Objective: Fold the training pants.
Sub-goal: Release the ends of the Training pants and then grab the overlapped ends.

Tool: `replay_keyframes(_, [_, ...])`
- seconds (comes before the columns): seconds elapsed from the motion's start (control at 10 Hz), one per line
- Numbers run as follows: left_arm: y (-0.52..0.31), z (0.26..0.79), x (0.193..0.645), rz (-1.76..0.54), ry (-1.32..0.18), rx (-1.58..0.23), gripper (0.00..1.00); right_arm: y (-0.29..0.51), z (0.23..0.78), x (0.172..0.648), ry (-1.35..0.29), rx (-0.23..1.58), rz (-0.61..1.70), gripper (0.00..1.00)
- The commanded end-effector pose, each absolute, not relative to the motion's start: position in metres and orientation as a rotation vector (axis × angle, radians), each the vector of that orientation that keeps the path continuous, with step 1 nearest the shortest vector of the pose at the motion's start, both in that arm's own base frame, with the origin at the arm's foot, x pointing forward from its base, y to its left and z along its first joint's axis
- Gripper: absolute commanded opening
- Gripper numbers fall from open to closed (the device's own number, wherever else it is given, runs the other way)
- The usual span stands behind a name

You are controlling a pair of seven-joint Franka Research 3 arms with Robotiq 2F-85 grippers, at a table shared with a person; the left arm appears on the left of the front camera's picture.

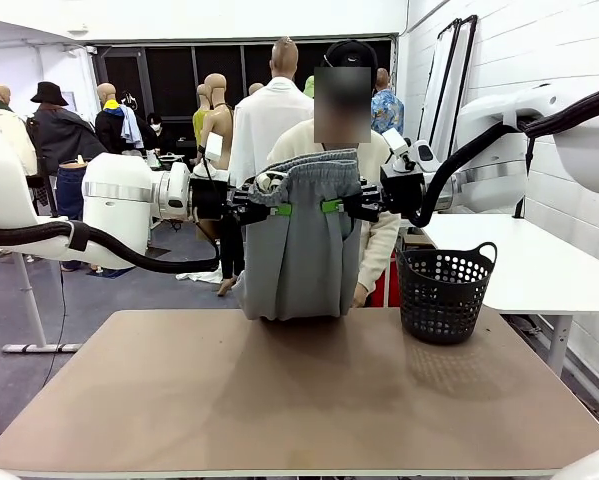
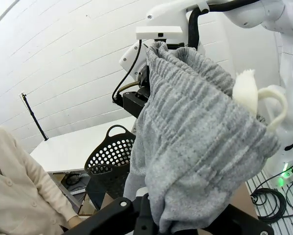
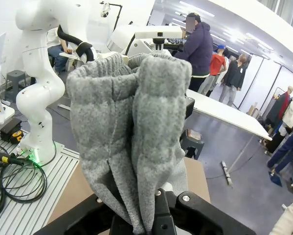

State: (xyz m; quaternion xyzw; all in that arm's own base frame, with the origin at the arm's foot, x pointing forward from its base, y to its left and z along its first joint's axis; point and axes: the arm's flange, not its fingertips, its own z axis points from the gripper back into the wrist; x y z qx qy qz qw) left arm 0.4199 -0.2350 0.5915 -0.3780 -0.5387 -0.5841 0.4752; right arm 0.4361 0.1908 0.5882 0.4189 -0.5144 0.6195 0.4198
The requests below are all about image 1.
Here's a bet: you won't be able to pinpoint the red shopping bag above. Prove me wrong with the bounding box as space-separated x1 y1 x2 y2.
369 249 403 308

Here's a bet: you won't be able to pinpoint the mannequin in cream jacket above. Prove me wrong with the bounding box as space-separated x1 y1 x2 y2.
0 83 39 176

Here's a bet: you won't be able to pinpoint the mannequin with black hat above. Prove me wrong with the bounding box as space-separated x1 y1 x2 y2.
26 81 109 201

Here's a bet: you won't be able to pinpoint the person's left forearm cream sleeve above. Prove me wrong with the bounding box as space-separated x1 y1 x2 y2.
357 213 403 294

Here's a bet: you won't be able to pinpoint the light blue hanging shirt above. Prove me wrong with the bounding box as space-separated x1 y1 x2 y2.
119 103 145 150

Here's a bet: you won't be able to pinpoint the mannequin in yellow top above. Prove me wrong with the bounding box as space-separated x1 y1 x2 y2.
192 83 215 161

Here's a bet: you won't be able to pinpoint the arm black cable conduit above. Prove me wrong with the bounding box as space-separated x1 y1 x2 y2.
0 219 221 274
407 83 599 229

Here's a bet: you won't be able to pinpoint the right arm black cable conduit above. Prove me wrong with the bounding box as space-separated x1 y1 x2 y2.
407 83 599 229

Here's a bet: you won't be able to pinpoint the person in blue floral shirt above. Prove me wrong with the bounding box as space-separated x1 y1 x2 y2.
370 67 406 136

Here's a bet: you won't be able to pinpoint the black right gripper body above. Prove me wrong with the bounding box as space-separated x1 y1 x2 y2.
378 167 426 217

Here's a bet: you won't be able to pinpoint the person wearing white mask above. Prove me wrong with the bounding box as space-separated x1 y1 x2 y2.
146 112 179 154

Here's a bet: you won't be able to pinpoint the crumpled white cloth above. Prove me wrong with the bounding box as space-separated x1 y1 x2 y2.
175 268 226 286

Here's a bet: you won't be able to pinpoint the thin black floor cable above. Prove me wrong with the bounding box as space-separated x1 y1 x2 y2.
41 277 66 389

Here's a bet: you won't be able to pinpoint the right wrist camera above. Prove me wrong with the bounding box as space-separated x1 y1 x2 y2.
381 128 413 174

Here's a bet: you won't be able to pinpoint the white table with footed leg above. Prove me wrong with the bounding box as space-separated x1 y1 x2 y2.
0 239 84 354

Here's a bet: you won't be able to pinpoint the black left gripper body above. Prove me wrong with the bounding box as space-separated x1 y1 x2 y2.
189 177 235 221

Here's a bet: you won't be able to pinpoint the black cap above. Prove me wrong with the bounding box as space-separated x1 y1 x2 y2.
324 39 379 76

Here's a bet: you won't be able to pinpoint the grey training pants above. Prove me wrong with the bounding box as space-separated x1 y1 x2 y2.
237 147 364 322

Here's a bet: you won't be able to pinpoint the mannequin with yellow collar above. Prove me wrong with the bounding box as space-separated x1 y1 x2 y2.
94 82 145 155

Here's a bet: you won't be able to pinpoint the bare beige mannequin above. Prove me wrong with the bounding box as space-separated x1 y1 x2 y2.
196 73 236 171

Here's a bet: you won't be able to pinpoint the person in cream cardigan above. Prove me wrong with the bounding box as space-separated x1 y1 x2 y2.
267 119 403 309

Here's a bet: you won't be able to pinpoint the large white side table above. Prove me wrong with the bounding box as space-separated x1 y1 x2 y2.
421 213 599 377

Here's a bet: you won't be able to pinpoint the black perforated laundry basket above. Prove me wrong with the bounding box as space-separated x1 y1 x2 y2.
396 241 498 345

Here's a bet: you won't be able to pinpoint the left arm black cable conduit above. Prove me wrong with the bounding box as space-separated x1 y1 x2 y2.
0 219 221 274

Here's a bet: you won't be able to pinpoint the mannequin in white shirt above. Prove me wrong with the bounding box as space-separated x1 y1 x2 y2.
228 36 316 189

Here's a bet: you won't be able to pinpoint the mannequin in blue jeans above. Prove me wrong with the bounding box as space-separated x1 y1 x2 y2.
55 157 89 272

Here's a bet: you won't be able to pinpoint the black framed white panel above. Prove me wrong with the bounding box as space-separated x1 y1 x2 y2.
411 17 463 151
442 14 479 146

